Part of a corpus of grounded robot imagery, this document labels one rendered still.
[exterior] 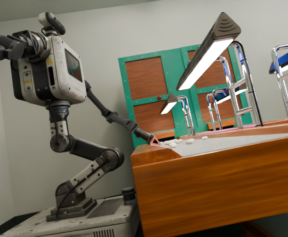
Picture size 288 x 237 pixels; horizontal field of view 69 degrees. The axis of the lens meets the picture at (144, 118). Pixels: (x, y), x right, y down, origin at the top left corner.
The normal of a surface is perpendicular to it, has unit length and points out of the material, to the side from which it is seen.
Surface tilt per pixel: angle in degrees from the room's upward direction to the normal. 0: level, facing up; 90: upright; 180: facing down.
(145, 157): 90
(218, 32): 90
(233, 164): 90
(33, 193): 90
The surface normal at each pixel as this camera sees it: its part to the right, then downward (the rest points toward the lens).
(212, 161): 0.02, -0.11
